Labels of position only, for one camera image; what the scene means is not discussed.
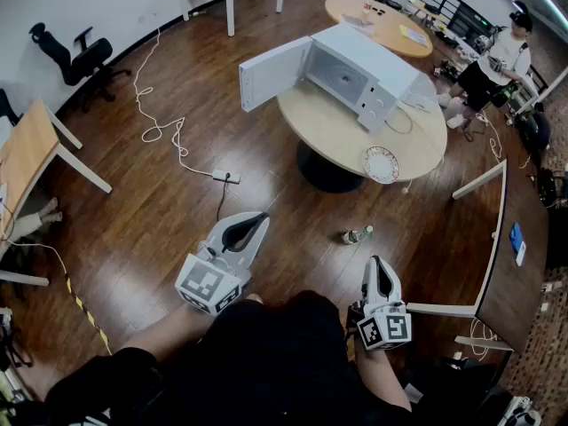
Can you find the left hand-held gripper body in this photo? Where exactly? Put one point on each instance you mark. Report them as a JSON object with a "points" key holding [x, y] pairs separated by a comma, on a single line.
{"points": [[208, 282]]}

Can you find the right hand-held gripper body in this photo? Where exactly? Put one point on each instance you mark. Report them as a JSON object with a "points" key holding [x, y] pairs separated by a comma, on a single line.
{"points": [[386, 326]]}

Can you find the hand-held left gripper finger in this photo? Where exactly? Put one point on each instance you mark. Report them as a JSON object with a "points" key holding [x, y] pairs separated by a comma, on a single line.
{"points": [[222, 226], [255, 246]]}

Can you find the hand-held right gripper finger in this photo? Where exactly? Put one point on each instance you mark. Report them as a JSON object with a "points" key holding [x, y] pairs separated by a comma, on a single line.
{"points": [[395, 293], [370, 282]]}

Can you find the floral rimmed white plate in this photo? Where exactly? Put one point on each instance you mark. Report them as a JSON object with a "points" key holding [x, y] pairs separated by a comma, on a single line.
{"points": [[381, 164]]}

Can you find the person's left forearm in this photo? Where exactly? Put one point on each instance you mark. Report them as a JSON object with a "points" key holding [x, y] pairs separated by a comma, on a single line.
{"points": [[177, 326]]}

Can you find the person's right forearm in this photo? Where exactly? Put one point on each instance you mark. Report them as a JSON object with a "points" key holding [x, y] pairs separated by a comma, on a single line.
{"points": [[381, 380]]}

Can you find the clear bottle with green cap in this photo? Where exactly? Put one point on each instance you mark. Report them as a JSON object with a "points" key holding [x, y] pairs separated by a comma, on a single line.
{"points": [[355, 236]]}

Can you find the white power strip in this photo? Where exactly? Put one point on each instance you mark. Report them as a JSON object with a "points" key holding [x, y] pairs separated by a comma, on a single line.
{"points": [[226, 176]]}

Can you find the person's black clothing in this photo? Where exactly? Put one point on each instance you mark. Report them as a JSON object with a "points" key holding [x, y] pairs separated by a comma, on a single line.
{"points": [[275, 362]]}

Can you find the yellow black striped floor tape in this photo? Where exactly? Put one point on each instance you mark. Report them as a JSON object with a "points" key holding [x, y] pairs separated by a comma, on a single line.
{"points": [[91, 320]]}

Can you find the dark curved desk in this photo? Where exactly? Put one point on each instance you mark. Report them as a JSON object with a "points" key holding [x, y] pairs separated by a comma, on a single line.
{"points": [[519, 300]]}

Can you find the white remote control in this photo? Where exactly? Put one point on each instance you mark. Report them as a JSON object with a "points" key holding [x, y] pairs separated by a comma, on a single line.
{"points": [[521, 255]]}

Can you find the blue booklet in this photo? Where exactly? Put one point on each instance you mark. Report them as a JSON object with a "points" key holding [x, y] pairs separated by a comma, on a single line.
{"points": [[515, 235]]}

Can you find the round light wooden table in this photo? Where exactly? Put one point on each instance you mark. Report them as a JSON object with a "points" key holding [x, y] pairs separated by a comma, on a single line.
{"points": [[337, 136]]}

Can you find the white machine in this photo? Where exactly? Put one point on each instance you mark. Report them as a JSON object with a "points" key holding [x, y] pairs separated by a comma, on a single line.
{"points": [[519, 411]]}

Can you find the translucent plastic container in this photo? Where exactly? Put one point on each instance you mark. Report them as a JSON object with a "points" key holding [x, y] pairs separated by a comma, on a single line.
{"points": [[421, 91]]}

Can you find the black backpack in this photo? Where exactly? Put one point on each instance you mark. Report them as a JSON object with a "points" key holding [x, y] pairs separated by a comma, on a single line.
{"points": [[534, 131]]}

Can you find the white microwave oven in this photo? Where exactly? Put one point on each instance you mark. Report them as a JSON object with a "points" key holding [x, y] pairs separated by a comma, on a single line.
{"points": [[377, 60]]}

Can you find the dark covered book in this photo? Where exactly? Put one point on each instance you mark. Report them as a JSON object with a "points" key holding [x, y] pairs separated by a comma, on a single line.
{"points": [[357, 22]]}

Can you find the open booklet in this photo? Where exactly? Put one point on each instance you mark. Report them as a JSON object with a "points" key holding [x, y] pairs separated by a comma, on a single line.
{"points": [[412, 33]]}

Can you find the oval wooden table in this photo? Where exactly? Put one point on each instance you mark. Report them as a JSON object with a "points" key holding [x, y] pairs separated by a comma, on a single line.
{"points": [[386, 27]]}

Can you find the bottle with red label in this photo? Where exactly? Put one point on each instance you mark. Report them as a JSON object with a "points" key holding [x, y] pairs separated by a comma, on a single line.
{"points": [[366, 11]]}

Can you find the small black items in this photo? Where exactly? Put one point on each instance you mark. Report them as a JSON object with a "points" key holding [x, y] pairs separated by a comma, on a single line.
{"points": [[378, 11]]}

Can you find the black metal railing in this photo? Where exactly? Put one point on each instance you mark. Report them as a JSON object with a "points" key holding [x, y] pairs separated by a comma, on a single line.
{"points": [[461, 11]]}

